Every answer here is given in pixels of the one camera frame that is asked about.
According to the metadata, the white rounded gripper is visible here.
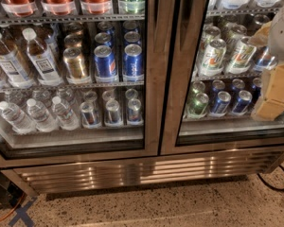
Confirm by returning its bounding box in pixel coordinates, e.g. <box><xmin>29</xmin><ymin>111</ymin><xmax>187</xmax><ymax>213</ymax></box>
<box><xmin>249</xmin><ymin>5</ymin><xmax>284</xmax><ymax>121</ymax></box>

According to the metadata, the glass fridge door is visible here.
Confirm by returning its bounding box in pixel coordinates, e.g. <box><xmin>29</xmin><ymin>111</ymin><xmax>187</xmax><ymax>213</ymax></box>
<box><xmin>162</xmin><ymin>0</ymin><xmax>284</xmax><ymax>155</ymax></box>
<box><xmin>0</xmin><ymin>0</ymin><xmax>175</xmax><ymax>169</ymax></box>

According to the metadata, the stainless steel fridge base grille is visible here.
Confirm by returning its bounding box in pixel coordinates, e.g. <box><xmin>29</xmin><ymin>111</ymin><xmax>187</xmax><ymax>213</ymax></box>
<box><xmin>4</xmin><ymin>147</ymin><xmax>284</xmax><ymax>196</ymax></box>

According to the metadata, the white 7up can right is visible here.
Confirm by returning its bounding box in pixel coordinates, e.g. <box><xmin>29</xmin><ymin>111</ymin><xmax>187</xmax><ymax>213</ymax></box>
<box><xmin>224</xmin><ymin>36</ymin><xmax>257</xmax><ymax>75</ymax></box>

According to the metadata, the white 7up can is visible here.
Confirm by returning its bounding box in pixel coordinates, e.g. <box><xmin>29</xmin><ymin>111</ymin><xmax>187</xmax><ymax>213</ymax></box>
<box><xmin>198</xmin><ymin>39</ymin><xmax>226</xmax><ymax>77</ymax></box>
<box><xmin>224</xmin><ymin>36</ymin><xmax>257</xmax><ymax>75</ymax></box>

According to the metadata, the white 7up can left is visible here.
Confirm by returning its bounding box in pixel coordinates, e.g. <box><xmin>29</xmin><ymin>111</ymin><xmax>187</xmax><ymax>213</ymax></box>
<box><xmin>198</xmin><ymin>39</ymin><xmax>226</xmax><ymax>77</ymax></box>

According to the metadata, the green can front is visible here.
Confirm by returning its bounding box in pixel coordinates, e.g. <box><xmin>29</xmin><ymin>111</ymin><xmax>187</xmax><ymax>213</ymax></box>
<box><xmin>186</xmin><ymin>93</ymin><xmax>209</xmax><ymax>118</ymax></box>

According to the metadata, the blue pepsi can right front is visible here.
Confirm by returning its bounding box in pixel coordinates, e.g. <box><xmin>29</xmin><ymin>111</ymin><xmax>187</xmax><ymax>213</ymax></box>
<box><xmin>122</xmin><ymin>44</ymin><xmax>144</xmax><ymax>81</ymax></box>

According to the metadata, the blue pepsi can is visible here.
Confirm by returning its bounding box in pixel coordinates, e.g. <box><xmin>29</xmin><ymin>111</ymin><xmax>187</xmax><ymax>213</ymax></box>
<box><xmin>122</xmin><ymin>44</ymin><xmax>144</xmax><ymax>81</ymax></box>
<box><xmin>94</xmin><ymin>45</ymin><xmax>118</xmax><ymax>83</ymax></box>

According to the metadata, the small can right front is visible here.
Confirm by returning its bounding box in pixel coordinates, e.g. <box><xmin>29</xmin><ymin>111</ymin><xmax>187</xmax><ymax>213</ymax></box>
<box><xmin>127</xmin><ymin>98</ymin><xmax>143</xmax><ymax>125</ymax></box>

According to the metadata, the small can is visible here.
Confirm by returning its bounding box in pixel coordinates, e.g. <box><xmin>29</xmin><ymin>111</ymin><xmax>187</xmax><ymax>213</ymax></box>
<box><xmin>80</xmin><ymin>101</ymin><xmax>101</xmax><ymax>129</ymax></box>
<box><xmin>105</xmin><ymin>99</ymin><xmax>123</xmax><ymax>126</ymax></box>
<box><xmin>127</xmin><ymin>98</ymin><xmax>143</xmax><ymax>125</ymax></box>

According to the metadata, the small can middle front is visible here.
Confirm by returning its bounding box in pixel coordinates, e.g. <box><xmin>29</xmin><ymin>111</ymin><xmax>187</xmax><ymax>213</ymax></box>
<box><xmin>105</xmin><ymin>99</ymin><xmax>123</xmax><ymax>126</ymax></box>

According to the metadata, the blue pepsi can left front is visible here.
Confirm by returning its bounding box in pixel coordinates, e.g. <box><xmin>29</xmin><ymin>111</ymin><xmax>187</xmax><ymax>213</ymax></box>
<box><xmin>94</xmin><ymin>45</ymin><xmax>118</xmax><ymax>83</ymax></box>

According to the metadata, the small can left front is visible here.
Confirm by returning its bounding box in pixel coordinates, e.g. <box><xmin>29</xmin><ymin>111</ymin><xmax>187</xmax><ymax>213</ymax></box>
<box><xmin>80</xmin><ymin>101</ymin><xmax>101</xmax><ymax>129</ymax></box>

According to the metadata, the gold soda can front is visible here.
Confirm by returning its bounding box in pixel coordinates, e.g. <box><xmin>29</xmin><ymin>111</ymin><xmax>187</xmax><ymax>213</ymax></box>
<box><xmin>63</xmin><ymin>47</ymin><xmax>92</xmax><ymax>85</ymax></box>

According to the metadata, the water bottle right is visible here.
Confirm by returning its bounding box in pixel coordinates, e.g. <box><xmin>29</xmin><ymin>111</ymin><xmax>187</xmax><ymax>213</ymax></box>
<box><xmin>52</xmin><ymin>96</ymin><xmax>80</xmax><ymax>131</ymax></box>

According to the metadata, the water bottle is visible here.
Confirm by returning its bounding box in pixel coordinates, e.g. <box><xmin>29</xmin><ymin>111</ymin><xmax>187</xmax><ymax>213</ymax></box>
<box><xmin>27</xmin><ymin>98</ymin><xmax>59</xmax><ymax>132</ymax></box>
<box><xmin>52</xmin><ymin>96</ymin><xmax>80</xmax><ymax>131</ymax></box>
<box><xmin>0</xmin><ymin>101</ymin><xmax>36</xmax><ymax>134</ymax></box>

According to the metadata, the tea bottle white cap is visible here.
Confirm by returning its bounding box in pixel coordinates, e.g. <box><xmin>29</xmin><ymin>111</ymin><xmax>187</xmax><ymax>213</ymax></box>
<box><xmin>22</xmin><ymin>27</ymin><xmax>62</xmax><ymax>86</ymax></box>

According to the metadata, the water bottle middle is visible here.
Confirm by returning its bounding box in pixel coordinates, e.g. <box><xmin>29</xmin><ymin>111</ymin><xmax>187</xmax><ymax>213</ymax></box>
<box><xmin>27</xmin><ymin>98</ymin><xmax>59</xmax><ymax>132</ymax></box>

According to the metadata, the water bottle left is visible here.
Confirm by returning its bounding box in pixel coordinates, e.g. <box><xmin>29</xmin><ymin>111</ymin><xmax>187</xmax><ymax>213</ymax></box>
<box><xmin>0</xmin><ymin>101</ymin><xmax>36</xmax><ymax>134</ymax></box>

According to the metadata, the tea bottle far left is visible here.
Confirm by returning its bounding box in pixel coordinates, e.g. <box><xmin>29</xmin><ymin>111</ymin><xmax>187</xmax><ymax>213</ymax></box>
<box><xmin>0</xmin><ymin>32</ymin><xmax>35</xmax><ymax>88</ymax></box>

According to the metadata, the blue tape cross mark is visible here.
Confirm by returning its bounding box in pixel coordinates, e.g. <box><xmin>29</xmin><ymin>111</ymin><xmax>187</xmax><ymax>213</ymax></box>
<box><xmin>9</xmin><ymin>197</ymin><xmax>37</xmax><ymax>227</ymax></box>

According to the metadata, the orange cable on floor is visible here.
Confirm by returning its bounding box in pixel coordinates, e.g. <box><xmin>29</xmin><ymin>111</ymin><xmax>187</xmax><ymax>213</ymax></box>
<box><xmin>0</xmin><ymin>191</ymin><xmax>27</xmax><ymax>225</ymax></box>

